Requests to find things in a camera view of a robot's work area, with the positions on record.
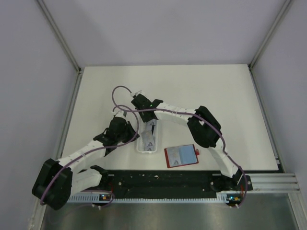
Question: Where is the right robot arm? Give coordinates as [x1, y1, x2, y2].
[131, 92, 248, 190]

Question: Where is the aluminium frame rail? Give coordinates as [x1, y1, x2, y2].
[248, 173, 300, 193]

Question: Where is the red leather card holder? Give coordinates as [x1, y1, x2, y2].
[164, 144, 199, 168]

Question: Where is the white plastic basket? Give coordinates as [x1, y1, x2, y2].
[136, 119, 160, 153]

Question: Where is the white slotted cable duct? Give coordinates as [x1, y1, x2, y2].
[67, 193, 242, 205]

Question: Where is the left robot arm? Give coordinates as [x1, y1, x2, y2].
[32, 116, 139, 210]

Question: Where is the silver card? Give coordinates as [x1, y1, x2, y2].
[168, 151, 181, 167]

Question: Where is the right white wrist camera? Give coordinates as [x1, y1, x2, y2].
[130, 90, 143, 98]

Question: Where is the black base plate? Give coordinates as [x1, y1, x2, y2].
[98, 170, 253, 198]

